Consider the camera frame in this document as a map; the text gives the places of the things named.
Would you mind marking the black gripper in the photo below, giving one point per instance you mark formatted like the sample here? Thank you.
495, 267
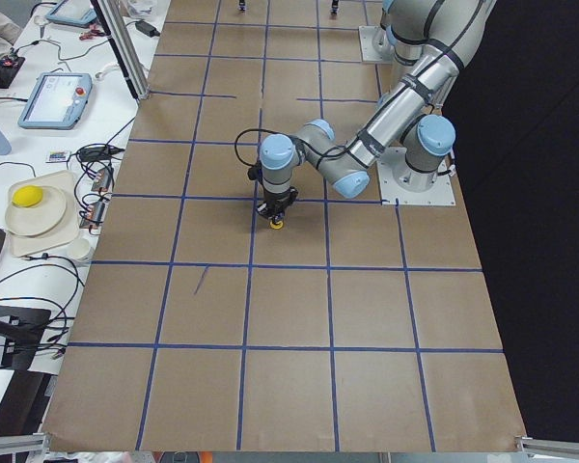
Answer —
278, 200

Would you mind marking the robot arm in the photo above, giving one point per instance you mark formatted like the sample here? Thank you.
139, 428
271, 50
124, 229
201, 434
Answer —
455, 27
421, 77

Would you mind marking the white paper cup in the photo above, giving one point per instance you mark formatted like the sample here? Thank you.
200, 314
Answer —
80, 251

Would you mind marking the beige tray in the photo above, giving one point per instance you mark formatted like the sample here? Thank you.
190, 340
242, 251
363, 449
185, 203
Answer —
63, 233

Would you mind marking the black power adapter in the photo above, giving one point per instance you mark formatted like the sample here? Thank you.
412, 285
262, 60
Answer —
146, 28

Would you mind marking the beige plate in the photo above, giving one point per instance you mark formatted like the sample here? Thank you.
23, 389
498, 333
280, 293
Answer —
39, 218

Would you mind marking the teach pendant near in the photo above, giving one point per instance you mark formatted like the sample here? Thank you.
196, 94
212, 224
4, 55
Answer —
57, 101

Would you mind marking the teach pendant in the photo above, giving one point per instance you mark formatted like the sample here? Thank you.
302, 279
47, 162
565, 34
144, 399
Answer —
57, 101
76, 13

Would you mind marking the yellow lemon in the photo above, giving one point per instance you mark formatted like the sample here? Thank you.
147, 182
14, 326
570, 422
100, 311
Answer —
27, 196

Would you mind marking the teach pendant far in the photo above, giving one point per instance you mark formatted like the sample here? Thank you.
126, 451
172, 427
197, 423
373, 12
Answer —
76, 13

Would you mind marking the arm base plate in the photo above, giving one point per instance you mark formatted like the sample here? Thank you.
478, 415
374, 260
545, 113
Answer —
401, 185
377, 44

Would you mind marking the aluminium frame post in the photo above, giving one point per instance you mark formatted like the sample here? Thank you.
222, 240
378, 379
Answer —
112, 23

